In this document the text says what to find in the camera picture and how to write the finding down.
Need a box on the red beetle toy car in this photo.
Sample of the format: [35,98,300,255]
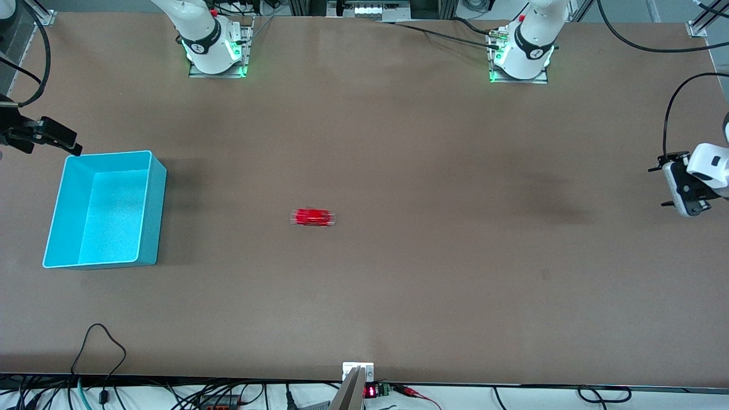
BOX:
[289,207,337,228]

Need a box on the turquoise blue plastic box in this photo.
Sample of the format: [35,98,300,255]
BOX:
[42,150,167,269]

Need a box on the black hub with red ports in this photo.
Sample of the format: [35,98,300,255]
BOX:
[196,395,247,410]

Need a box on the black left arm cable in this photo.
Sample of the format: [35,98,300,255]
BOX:
[597,0,729,160]

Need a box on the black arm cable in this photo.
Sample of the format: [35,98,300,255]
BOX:
[597,0,729,160]
[0,0,53,109]

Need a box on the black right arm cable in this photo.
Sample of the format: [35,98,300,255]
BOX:
[0,0,53,109]

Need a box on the aluminium frame profile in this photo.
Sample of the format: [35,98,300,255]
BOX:
[22,0,58,27]
[685,0,727,39]

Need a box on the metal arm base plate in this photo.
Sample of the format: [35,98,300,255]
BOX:
[188,16,255,79]
[488,26,549,85]

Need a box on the coiled black cable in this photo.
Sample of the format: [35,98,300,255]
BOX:
[577,386,633,404]

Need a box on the short black table cable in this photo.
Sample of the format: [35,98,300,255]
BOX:
[453,16,496,38]

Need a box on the thin looped black cable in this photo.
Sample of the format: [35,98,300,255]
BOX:
[71,323,127,406]

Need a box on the long black table cable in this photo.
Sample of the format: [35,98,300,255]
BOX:
[373,20,502,51]

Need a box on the red clip wire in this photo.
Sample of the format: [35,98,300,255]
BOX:
[391,384,443,410]

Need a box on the lit device in metal frame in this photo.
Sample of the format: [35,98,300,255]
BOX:
[326,0,412,22]

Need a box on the small white mounting bracket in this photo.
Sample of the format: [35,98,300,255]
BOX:
[342,362,375,382]

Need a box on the grey metal camera bar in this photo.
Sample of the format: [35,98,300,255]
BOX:
[329,367,366,410]

